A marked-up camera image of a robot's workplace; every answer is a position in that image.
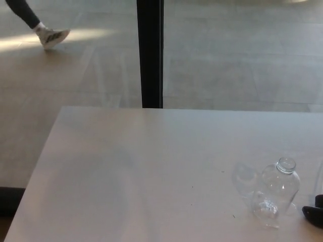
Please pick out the white sneaker with black print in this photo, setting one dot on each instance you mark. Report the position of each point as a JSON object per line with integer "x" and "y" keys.
{"x": 51, "y": 37}

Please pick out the person's leg in dark trousers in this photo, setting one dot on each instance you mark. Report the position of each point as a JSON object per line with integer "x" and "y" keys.
{"x": 25, "y": 11}

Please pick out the black window frame post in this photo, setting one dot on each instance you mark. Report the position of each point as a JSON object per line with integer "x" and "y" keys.
{"x": 151, "y": 55}

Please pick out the clear plastic spray bottle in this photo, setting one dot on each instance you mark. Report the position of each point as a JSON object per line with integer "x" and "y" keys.
{"x": 280, "y": 186}

